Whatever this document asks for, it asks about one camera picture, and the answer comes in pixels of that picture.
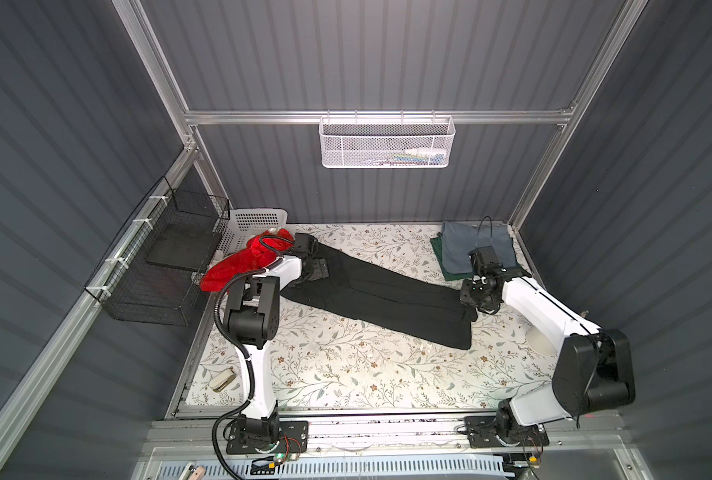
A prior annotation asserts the black t-shirt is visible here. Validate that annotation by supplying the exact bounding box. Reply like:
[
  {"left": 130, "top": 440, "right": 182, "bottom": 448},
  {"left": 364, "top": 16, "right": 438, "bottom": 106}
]
[{"left": 281, "top": 242, "right": 478, "bottom": 351}]

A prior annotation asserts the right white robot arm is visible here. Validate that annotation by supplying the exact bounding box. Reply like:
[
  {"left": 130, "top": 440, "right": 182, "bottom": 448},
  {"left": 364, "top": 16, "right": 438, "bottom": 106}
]
[{"left": 460, "top": 246, "right": 636, "bottom": 437}]

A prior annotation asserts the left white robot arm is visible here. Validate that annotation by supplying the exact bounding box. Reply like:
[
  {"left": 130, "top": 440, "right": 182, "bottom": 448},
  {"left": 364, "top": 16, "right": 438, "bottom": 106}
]
[{"left": 201, "top": 229, "right": 318, "bottom": 421}]

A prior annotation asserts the folded grey-blue t-shirt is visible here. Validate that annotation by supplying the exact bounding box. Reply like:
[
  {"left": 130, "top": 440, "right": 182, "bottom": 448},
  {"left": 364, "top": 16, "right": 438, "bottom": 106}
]
[{"left": 441, "top": 220, "right": 518, "bottom": 275}]

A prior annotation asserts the folded green t-shirt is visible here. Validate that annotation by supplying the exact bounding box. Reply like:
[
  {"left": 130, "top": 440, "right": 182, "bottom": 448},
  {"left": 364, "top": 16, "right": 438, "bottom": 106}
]
[{"left": 430, "top": 235, "right": 524, "bottom": 283}]

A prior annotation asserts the white pen cup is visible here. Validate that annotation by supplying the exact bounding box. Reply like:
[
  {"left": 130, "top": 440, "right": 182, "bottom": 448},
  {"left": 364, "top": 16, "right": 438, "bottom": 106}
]
[{"left": 524, "top": 311, "right": 594, "bottom": 356}]

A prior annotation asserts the white plastic laundry basket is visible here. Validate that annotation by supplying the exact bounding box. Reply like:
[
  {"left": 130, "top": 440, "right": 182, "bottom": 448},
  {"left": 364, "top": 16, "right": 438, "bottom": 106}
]
[{"left": 215, "top": 208, "right": 288, "bottom": 255}]

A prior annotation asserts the floral table mat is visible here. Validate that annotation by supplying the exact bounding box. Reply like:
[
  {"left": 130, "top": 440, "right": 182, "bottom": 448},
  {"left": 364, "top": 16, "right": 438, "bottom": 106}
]
[{"left": 178, "top": 224, "right": 557, "bottom": 416}]

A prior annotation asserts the red t-shirt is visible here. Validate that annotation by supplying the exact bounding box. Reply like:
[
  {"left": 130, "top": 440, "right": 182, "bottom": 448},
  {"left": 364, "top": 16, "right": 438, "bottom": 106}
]
[{"left": 200, "top": 228, "right": 294, "bottom": 293}]

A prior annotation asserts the beige small block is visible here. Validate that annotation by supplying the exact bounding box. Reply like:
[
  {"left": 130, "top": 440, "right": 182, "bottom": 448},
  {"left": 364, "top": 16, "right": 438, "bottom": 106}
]
[{"left": 209, "top": 368, "right": 237, "bottom": 393}]

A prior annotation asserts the white wire wall basket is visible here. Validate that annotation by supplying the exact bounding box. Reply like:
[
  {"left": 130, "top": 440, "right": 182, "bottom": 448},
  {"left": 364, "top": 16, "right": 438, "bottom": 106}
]
[{"left": 318, "top": 115, "right": 456, "bottom": 169}]

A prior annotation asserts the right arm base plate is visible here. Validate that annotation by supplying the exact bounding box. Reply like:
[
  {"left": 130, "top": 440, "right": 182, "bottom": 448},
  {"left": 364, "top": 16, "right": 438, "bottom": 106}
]
[{"left": 462, "top": 415, "right": 550, "bottom": 448}]

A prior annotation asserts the black wire wall basket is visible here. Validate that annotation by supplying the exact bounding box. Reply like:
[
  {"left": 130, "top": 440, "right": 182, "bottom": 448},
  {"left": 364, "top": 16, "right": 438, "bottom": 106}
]
[{"left": 85, "top": 180, "right": 230, "bottom": 327}]

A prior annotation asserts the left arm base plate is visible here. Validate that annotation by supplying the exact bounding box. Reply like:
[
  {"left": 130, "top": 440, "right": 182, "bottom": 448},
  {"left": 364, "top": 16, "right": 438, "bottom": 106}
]
[{"left": 223, "top": 418, "right": 310, "bottom": 455}]

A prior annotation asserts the aluminium front rail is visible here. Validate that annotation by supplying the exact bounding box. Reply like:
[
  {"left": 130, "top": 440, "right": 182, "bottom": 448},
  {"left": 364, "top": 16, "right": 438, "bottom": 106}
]
[{"left": 142, "top": 412, "right": 632, "bottom": 458}]

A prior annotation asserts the white slotted cable duct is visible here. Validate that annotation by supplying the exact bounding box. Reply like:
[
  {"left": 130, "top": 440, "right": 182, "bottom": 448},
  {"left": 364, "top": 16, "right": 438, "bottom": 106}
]
[{"left": 154, "top": 454, "right": 510, "bottom": 480}]

